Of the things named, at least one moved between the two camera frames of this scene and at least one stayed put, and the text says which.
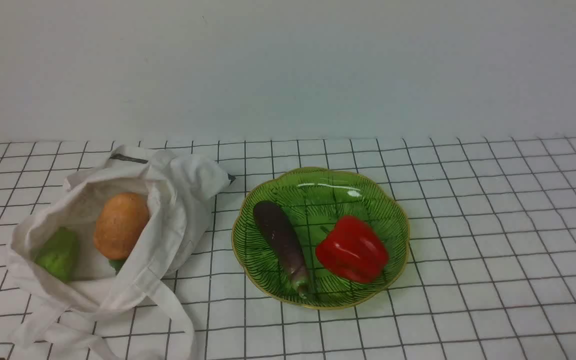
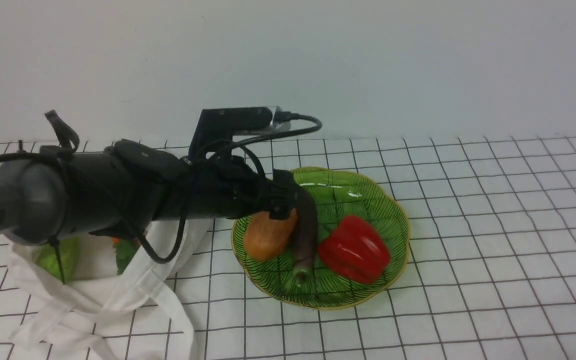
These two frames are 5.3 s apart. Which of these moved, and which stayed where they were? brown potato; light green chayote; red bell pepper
Moved: brown potato
Stayed: light green chayote; red bell pepper
